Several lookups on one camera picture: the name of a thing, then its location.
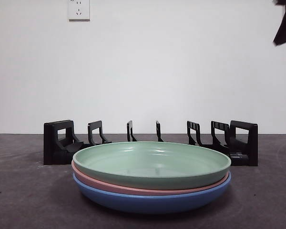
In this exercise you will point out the green plate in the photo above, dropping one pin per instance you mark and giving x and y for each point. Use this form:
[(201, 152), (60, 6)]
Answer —
[(152, 159)]

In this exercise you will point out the pink plate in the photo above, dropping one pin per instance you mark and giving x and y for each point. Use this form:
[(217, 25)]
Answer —
[(133, 189)]

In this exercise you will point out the blue plate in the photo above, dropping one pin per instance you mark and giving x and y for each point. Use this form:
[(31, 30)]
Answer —
[(145, 202)]

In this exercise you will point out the black plate rack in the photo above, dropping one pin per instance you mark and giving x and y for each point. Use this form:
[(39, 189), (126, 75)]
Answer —
[(50, 143)]

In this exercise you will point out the white wall socket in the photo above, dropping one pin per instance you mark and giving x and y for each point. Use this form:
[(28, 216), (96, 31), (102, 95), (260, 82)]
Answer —
[(79, 10)]

